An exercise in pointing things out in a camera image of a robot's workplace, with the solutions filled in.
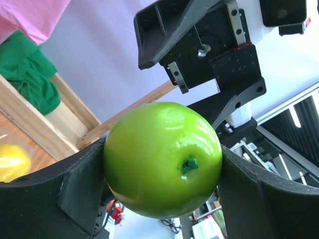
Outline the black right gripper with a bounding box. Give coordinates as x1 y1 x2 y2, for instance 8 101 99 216
134 0 267 129

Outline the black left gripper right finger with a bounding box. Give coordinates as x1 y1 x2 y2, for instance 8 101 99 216
218 146 319 239

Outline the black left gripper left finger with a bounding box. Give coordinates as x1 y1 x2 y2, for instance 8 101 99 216
0 138 105 239

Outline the fake green lime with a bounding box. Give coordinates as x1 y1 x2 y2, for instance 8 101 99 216
103 102 222 219

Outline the fake yellow lemon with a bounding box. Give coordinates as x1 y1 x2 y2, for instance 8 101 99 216
0 143 32 183

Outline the green tank top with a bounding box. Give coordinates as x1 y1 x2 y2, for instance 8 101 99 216
0 31 61 116

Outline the wooden clothes rack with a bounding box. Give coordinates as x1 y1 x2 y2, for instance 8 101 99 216
76 81 179 150

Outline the pink shirt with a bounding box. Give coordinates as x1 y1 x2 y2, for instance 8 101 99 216
0 0 70 45

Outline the wooden rack base frame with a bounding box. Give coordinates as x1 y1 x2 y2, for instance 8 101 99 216
0 74 101 160

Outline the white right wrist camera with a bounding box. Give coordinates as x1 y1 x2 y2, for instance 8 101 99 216
259 0 311 36

